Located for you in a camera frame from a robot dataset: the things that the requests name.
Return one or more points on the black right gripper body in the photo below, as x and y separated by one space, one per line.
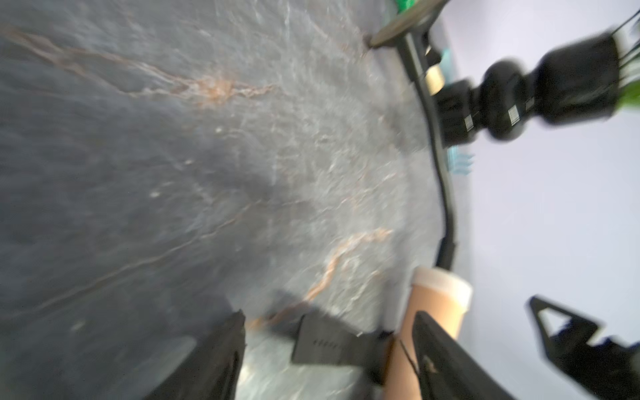
608 370

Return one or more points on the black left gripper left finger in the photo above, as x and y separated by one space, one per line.
212 370

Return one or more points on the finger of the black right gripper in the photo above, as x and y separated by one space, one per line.
565 336

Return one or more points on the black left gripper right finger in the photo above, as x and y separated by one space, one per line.
444 368

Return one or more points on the mannequin hand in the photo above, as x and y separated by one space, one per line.
437 304

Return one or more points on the black wrist watch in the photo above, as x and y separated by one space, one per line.
324 340

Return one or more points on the light blue garden fork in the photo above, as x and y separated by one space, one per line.
459 162

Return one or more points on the black stacked plant pot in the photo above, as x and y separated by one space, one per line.
572 84

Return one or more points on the green artificial plant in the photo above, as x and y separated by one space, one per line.
626 37

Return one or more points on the green rake wooden handle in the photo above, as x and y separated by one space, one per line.
429 55

